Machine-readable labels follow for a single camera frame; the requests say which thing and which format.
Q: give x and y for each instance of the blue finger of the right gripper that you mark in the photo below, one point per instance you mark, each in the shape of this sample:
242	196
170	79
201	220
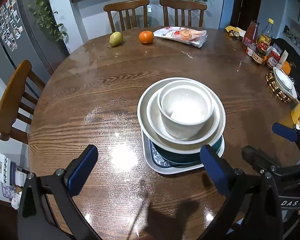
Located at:
258	160
285	132

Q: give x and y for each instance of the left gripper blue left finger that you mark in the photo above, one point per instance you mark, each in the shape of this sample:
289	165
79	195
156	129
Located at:
66	183

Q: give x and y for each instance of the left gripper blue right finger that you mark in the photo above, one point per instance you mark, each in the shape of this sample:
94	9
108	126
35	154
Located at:
234	185

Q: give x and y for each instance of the white blue patterned square plate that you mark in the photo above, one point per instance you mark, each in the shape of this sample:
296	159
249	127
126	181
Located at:
162	166

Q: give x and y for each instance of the large white bowl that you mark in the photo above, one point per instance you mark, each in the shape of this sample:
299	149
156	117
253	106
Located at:
152	126

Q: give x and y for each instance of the medium white bowl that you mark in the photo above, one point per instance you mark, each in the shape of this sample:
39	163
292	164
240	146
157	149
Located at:
185	112

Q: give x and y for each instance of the small white deep bowl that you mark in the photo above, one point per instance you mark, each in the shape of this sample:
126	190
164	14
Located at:
185	107

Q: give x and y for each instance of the stack of books and boxes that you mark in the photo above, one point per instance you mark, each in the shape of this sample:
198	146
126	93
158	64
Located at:
12	178

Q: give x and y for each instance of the white plate on trivet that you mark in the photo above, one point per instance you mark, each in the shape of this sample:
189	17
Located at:
284	83

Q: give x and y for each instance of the wooden bead trivet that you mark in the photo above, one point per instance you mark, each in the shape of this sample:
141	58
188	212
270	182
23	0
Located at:
270	80

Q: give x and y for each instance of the orange fruit near jars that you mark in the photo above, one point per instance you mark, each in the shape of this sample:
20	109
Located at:
286	68

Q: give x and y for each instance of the red lid jar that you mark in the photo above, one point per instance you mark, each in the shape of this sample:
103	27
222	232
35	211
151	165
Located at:
272	59

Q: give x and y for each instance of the dark jar brown label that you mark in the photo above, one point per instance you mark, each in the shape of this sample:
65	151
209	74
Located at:
259	56

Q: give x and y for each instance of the wooden chair at left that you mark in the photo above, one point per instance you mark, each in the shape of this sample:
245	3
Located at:
11	102

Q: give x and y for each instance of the wooden chair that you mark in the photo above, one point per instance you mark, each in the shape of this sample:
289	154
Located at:
183	12
127	13
11	102

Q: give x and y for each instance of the oil bottle yellow cap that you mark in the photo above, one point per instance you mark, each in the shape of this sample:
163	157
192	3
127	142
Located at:
266	36

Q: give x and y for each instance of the red sauce bottle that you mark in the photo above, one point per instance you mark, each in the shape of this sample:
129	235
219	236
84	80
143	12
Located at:
250	36

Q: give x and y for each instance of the yellow snack packet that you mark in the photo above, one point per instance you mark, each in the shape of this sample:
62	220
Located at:
235	32

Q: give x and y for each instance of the white snack bag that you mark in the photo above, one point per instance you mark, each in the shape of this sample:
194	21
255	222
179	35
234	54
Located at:
184	35

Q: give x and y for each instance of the orange tangerine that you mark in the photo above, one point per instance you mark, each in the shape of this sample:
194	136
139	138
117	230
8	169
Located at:
146	37

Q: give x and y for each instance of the green pear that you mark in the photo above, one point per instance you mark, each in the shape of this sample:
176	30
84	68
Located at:
115	39

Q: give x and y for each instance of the grey refrigerator with magnets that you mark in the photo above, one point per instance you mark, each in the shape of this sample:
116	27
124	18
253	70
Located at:
22	38

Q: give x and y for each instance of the wooden chair back right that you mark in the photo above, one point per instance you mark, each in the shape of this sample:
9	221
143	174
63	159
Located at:
183	12

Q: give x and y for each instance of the wooden chair back left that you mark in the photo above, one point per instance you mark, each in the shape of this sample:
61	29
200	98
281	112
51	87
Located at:
127	13

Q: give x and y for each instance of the green hanging plant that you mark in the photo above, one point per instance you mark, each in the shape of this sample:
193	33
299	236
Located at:
42	12

